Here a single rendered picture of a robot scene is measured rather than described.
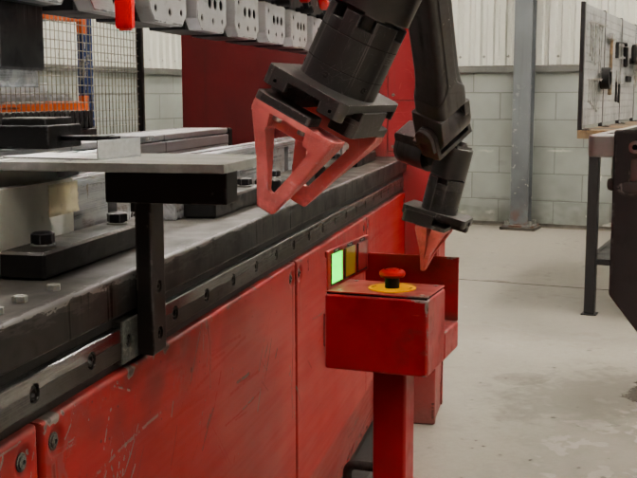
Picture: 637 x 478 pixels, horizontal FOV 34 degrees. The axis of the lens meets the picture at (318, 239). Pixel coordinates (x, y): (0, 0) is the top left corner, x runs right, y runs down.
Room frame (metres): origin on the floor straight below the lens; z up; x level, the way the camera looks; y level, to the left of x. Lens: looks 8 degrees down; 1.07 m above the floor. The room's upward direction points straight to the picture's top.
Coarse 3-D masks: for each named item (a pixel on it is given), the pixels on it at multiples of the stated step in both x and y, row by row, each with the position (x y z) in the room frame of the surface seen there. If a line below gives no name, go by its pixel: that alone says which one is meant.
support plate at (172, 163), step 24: (0, 168) 1.11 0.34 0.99; (24, 168) 1.11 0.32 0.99; (48, 168) 1.10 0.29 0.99; (72, 168) 1.09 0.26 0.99; (96, 168) 1.09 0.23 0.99; (120, 168) 1.08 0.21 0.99; (144, 168) 1.07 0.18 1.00; (168, 168) 1.07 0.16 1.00; (192, 168) 1.06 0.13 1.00; (216, 168) 1.06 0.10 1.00; (240, 168) 1.11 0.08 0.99
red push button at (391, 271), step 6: (384, 270) 1.53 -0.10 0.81; (390, 270) 1.52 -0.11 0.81; (396, 270) 1.52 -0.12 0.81; (402, 270) 1.53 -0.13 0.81; (384, 276) 1.52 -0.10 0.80; (390, 276) 1.52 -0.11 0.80; (396, 276) 1.52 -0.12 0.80; (402, 276) 1.52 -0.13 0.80; (390, 282) 1.52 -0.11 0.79; (396, 282) 1.53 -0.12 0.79
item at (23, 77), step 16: (0, 0) 1.16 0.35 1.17; (0, 16) 1.16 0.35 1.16; (16, 16) 1.19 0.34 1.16; (32, 16) 1.23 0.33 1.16; (0, 32) 1.16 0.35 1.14; (16, 32) 1.19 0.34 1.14; (32, 32) 1.23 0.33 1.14; (0, 48) 1.16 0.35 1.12; (16, 48) 1.19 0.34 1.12; (32, 48) 1.23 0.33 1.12; (0, 64) 1.16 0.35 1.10; (16, 64) 1.19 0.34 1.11; (32, 64) 1.22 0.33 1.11; (0, 80) 1.17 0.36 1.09; (16, 80) 1.20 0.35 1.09; (32, 80) 1.24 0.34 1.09
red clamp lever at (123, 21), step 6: (120, 0) 1.33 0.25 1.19; (126, 0) 1.33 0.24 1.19; (132, 0) 1.34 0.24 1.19; (120, 6) 1.33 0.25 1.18; (126, 6) 1.33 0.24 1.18; (132, 6) 1.34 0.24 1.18; (120, 12) 1.33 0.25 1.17; (126, 12) 1.33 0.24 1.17; (132, 12) 1.34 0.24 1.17; (120, 18) 1.33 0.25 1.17; (126, 18) 1.33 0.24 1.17; (132, 18) 1.34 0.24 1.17; (120, 24) 1.33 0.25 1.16; (126, 24) 1.33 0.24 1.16; (132, 24) 1.34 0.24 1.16
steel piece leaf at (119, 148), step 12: (108, 144) 1.14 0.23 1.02; (120, 144) 1.16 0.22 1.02; (132, 144) 1.19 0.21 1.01; (36, 156) 1.16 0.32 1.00; (48, 156) 1.16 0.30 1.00; (60, 156) 1.16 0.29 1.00; (72, 156) 1.16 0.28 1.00; (84, 156) 1.16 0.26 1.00; (96, 156) 1.16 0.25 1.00; (108, 156) 1.14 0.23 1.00; (120, 156) 1.16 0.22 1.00; (132, 156) 1.18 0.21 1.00
